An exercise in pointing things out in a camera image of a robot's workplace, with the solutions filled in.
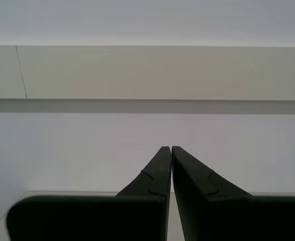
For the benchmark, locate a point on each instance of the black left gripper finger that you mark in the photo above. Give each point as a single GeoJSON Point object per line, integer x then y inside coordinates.
{"type": "Point", "coordinates": [92, 218]}
{"type": "Point", "coordinates": [237, 218]}

